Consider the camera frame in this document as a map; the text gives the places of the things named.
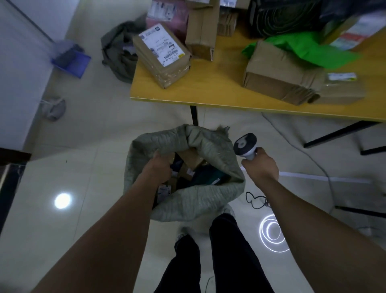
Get grey cable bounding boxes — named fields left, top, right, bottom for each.
left=261, top=113, right=337, bottom=213

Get black trousers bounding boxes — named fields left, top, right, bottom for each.
left=154, top=213, right=275, bottom=293

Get person's right forearm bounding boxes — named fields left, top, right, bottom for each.
left=255, top=176, right=386, bottom=293

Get person's left hand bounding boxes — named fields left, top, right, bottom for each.
left=144, top=151, right=176, bottom=185

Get large taped cardboard box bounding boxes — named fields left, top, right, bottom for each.
left=242, top=40, right=327, bottom=106

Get white grey barcode scanner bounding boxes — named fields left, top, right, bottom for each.
left=233, top=133, right=259, bottom=161

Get dark plastic bag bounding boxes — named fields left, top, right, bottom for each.
left=319, top=0, right=386, bottom=31

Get black patterned box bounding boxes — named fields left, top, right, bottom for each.
left=248, top=0, right=332, bottom=39

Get grey-green woven sack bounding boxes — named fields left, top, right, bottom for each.
left=123, top=124, right=246, bottom=223

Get parcel with white red label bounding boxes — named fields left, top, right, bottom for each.
left=328, top=11, right=386, bottom=51

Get dark parcel with white label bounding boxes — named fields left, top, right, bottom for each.
left=153, top=184, right=173, bottom=209

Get person's left forearm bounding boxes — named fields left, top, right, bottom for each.
left=30, top=173, right=169, bottom=293

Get green plastic bag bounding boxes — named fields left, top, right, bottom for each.
left=241, top=30, right=362, bottom=70

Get tall brown cardboard box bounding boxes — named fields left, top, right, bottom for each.
left=185, top=0, right=221, bottom=61

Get yellow table with black legs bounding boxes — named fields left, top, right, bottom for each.
left=130, top=23, right=386, bottom=218

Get crumpled grey-green sack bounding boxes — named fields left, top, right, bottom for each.
left=100, top=14, right=149, bottom=84

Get pink plastic parcel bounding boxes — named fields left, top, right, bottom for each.
left=146, top=0, right=189, bottom=43

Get blue dustpan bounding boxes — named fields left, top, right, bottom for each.
left=51, top=40, right=92, bottom=79

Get black cable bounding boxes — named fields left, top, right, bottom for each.
left=245, top=191, right=271, bottom=209

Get person's right hand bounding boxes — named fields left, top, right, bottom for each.
left=241, top=148, right=280, bottom=185

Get small flat taped parcel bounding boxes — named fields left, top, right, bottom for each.
left=310, top=72, right=367, bottom=105

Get cardboard parcel with white label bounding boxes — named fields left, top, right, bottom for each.
left=132, top=23, right=193, bottom=89

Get brown cardboard parcel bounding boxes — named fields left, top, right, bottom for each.
left=174, top=149, right=206, bottom=179

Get small brown cardboard box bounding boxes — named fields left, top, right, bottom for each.
left=217, top=8, right=239, bottom=37

